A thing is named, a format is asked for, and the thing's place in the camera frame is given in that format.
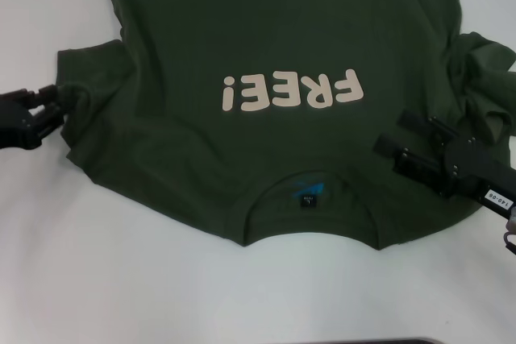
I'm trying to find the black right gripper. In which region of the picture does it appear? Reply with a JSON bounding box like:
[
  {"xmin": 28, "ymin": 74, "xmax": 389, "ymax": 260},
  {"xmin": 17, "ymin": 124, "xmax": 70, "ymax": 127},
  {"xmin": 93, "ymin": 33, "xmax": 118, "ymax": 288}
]
[{"xmin": 373, "ymin": 110, "xmax": 516, "ymax": 220}]

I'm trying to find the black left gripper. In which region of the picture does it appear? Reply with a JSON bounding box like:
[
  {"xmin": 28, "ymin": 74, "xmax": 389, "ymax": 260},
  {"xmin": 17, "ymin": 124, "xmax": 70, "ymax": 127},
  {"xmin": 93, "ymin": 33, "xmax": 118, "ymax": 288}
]
[{"xmin": 0, "ymin": 84, "xmax": 65, "ymax": 151}]

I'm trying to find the dark green FREE! t-shirt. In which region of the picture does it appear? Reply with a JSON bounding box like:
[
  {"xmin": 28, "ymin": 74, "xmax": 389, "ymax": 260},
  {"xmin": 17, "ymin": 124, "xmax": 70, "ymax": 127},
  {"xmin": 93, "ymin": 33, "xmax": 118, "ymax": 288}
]
[{"xmin": 56, "ymin": 0, "xmax": 516, "ymax": 251}]

